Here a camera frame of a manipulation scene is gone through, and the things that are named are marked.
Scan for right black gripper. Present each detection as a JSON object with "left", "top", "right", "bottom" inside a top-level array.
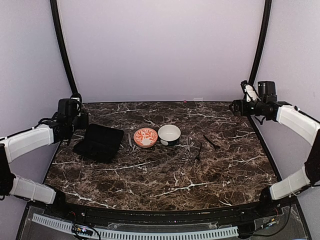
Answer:
[{"left": 229, "top": 98, "right": 266, "bottom": 116}]

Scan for black zippered tool case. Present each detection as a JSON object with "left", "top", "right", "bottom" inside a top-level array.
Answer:
[{"left": 73, "top": 123, "right": 125, "bottom": 163}]

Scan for silver thinning scissors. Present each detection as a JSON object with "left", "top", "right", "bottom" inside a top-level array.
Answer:
[{"left": 181, "top": 136, "right": 193, "bottom": 161}]

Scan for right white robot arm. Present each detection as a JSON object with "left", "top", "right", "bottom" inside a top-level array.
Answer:
[{"left": 229, "top": 99, "right": 320, "bottom": 217}]

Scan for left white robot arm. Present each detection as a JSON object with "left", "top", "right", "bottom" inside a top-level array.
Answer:
[{"left": 0, "top": 113, "right": 75, "bottom": 218}]

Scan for white and blue bowl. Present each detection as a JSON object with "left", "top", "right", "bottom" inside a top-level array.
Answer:
[{"left": 157, "top": 124, "right": 181, "bottom": 147}]

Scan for orange patterned bowl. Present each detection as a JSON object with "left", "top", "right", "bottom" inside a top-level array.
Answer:
[{"left": 133, "top": 127, "right": 158, "bottom": 148}]

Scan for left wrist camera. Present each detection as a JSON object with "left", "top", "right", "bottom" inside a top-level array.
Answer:
[{"left": 57, "top": 93, "right": 82, "bottom": 118}]

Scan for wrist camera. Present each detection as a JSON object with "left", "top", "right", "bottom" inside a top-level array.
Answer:
[
  {"left": 57, "top": 93, "right": 82, "bottom": 118},
  {"left": 257, "top": 81, "right": 278, "bottom": 103}
]

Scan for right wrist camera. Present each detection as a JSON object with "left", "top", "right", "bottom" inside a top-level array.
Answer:
[{"left": 257, "top": 81, "right": 278, "bottom": 103}]

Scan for right black frame post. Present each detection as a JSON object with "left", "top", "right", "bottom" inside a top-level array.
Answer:
[{"left": 248, "top": 0, "right": 272, "bottom": 85}]

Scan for black frame post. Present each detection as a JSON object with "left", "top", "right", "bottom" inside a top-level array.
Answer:
[
  {"left": 49, "top": 0, "right": 78, "bottom": 94},
  {"left": 248, "top": 0, "right": 272, "bottom": 85}
]

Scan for black front rail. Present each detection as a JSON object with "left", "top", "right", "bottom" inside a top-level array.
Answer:
[{"left": 58, "top": 202, "right": 259, "bottom": 226}]

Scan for white slotted cable duct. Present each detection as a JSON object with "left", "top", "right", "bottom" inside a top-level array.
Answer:
[{"left": 31, "top": 213, "right": 239, "bottom": 240}]

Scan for left black frame post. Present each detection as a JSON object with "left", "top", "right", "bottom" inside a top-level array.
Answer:
[{"left": 49, "top": 0, "right": 78, "bottom": 94}]

